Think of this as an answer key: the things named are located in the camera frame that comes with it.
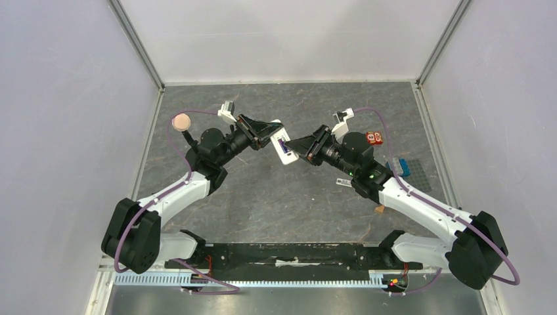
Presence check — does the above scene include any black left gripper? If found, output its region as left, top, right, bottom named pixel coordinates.
left=217, top=113, right=283, bottom=167

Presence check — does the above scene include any purple battery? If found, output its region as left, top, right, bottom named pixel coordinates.
left=278, top=138, right=290, bottom=154

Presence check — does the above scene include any white remote control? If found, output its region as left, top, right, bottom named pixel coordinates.
left=271, top=127, right=299, bottom=165

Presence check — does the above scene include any white remote battery cover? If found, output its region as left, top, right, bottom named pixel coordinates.
left=336, top=178, right=351, bottom=187

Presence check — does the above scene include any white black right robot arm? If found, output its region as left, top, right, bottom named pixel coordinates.
left=281, top=125, right=508, bottom=289

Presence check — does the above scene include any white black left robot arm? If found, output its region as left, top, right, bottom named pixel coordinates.
left=101, top=113, right=284, bottom=274

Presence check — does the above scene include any blue grey toy brick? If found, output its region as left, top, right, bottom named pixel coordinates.
left=386, top=157, right=411, bottom=177

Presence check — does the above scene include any grey studded baseplate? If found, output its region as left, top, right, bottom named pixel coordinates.
left=405, top=159, right=432, bottom=192

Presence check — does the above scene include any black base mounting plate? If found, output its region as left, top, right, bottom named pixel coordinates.
left=186, top=243, right=423, bottom=281

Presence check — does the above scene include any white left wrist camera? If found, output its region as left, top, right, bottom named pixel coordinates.
left=217, top=100, right=236, bottom=125

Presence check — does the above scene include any white slotted cable duct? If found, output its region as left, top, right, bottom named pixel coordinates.
left=114, top=272, right=385, bottom=288

